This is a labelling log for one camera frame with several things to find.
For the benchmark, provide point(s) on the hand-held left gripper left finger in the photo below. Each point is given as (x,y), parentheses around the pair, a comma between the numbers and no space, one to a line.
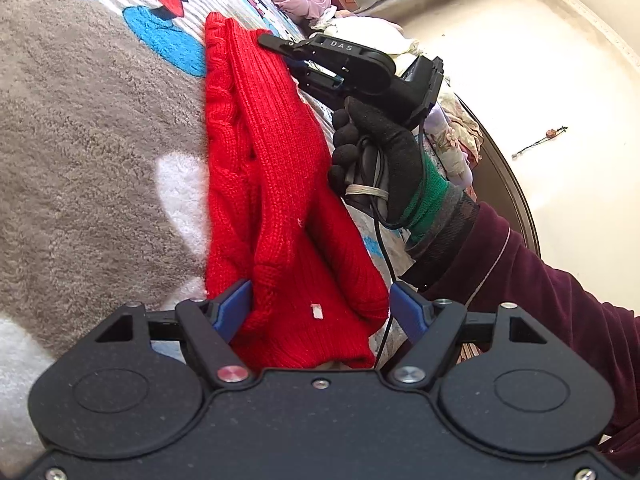
(232,307)

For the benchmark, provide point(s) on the small thin stick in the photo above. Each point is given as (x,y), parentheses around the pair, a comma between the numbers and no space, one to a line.
(537,142)

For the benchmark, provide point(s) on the white quilted garment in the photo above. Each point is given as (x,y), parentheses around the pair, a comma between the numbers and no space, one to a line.
(370,30)

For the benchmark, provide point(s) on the red knit sweater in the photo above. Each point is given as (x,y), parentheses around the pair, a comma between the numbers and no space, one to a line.
(280,160)

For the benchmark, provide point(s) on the cartoon mouse printed blanket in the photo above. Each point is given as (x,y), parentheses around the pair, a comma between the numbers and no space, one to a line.
(75,135)

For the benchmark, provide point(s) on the person's right forearm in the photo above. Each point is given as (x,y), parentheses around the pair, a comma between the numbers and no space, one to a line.
(550,300)

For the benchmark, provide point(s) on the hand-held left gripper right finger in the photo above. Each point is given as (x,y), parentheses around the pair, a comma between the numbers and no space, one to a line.
(404,310)

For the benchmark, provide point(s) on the dark brown bed frame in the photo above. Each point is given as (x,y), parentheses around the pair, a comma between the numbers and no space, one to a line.
(515,200)

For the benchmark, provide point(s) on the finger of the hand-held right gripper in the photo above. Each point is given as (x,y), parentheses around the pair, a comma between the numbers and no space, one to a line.
(282,46)
(320,80)

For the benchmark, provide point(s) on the person's right hand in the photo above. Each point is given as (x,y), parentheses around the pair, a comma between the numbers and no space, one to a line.
(400,170)

